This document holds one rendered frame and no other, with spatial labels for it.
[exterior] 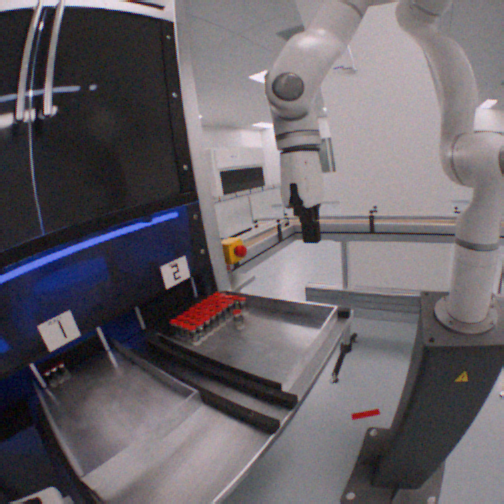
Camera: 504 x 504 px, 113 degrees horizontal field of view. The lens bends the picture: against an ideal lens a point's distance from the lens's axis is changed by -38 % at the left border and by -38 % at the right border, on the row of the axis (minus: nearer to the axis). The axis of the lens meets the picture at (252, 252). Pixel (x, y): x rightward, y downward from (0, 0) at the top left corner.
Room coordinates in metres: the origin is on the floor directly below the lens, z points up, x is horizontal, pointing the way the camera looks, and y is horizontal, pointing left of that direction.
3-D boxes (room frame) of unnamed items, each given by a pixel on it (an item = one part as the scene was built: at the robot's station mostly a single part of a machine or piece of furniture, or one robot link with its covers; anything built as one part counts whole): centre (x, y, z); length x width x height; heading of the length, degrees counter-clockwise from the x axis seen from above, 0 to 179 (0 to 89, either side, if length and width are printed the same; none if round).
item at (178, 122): (0.72, 0.14, 1.40); 0.04 x 0.01 x 0.80; 143
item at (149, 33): (0.58, 0.26, 1.51); 0.43 x 0.01 x 0.59; 143
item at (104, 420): (0.31, 0.34, 0.90); 0.34 x 0.26 x 0.04; 53
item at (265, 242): (1.16, 0.01, 0.92); 0.69 x 0.16 x 0.16; 143
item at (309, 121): (0.47, -0.12, 1.35); 0.09 x 0.08 x 0.13; 166
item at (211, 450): (0.40, 0.18, 0.87); 0.70 x 0.48 x 0.02; 143
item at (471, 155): (0.35, -0.49, 1.16); 0.19 x 0.12 x 0.24; 166
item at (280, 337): (0.51, 0.04, 0.90); 0.34 x 0.26 x 0.04; 52
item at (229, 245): (0.85, 0.07, 1.00); 0.08 x 0.07 x 0.07; 53
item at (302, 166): (0.48, -0.12, 1.21); 0.10 x 0.08 x 0.11; 143
